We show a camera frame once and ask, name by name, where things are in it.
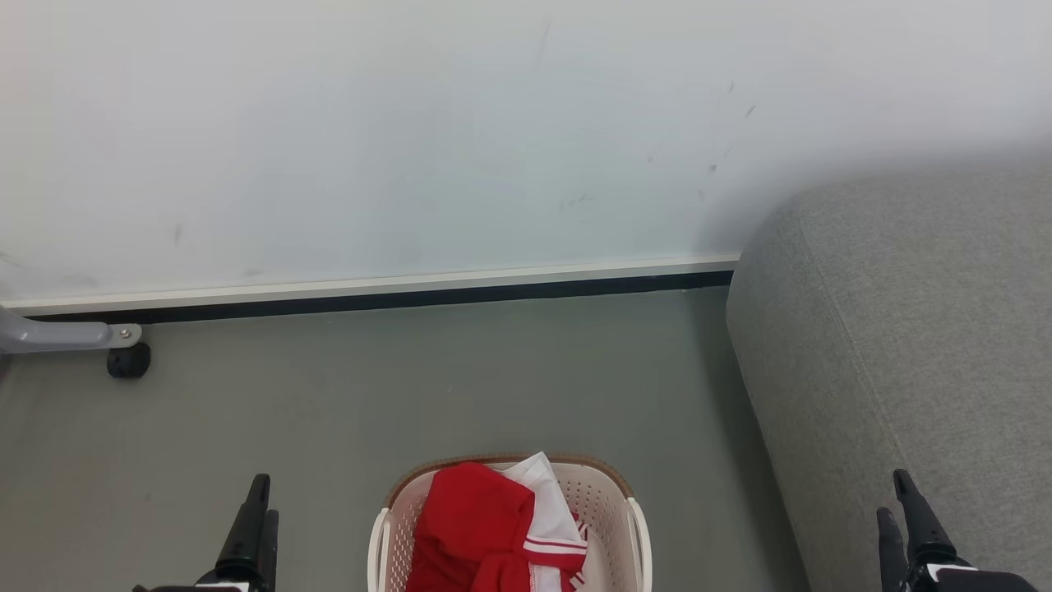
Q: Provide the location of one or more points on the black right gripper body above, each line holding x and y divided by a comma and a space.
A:
970, 580

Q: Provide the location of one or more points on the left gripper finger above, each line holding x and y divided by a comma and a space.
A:
245, 534
269, 551

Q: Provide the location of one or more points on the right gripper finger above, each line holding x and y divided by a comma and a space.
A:
925, 530
892, 551

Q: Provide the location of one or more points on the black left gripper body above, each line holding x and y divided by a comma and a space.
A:
205, 587

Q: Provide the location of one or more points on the red and white garment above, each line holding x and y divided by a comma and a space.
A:
477, 526

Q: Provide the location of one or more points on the grey fabric sofa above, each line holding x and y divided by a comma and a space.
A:
920, 345

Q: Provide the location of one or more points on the black caster wheel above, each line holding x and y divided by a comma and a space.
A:
128, 360

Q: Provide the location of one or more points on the grey metal furniture leg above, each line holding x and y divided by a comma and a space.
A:
57, 335

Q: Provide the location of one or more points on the white and black baseboard strip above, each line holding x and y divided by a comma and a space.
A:
370, 289

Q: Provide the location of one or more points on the cream perforated laundry basket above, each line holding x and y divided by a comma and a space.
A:
604, 510

